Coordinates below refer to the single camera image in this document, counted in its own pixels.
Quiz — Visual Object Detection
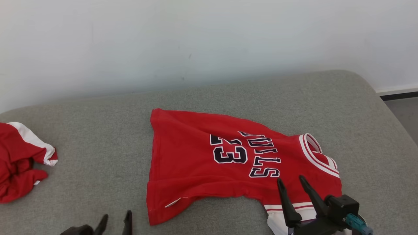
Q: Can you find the grey fabric sofa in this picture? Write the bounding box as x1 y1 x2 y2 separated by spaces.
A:
0 70 418 235

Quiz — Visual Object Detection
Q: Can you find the black baseboard strip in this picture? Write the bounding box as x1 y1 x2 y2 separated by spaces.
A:
380 91 418 101

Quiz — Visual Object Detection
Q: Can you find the teal plug black cable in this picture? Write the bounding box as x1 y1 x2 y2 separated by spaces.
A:
346 214 374 235

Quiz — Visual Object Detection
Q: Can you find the red shorts white stripe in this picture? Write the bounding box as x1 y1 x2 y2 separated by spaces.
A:
0 122 58 204

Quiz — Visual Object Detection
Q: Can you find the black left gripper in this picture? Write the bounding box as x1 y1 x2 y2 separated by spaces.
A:
60 210 133 235

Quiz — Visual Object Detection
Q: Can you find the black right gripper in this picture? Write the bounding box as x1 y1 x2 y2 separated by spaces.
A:
277 175 352 235

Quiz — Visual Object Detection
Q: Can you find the red basketball jersey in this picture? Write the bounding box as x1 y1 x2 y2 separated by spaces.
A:
146 108 343 235

